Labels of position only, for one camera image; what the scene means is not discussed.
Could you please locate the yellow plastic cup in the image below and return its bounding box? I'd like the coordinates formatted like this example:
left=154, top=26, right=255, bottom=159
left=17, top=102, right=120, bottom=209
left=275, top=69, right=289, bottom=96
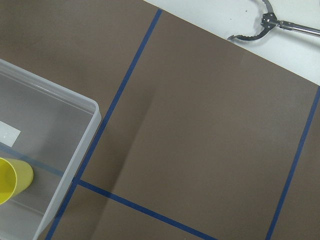
left=0, top=157, right=34, bottom=205

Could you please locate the metal reacher grabber tool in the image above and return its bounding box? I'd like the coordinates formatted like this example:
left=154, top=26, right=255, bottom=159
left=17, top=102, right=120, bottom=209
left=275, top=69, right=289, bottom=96
left=227, top=0, right=320, bottom=42

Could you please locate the white label sticker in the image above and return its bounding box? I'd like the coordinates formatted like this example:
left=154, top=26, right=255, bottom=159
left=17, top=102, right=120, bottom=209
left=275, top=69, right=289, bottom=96
left=0, top=121, right=21, bottom=147

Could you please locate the clear plastic storage box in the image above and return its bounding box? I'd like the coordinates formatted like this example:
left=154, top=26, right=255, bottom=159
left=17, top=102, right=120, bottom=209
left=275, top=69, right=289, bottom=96
left=0, top=60, right=102, bottom=240

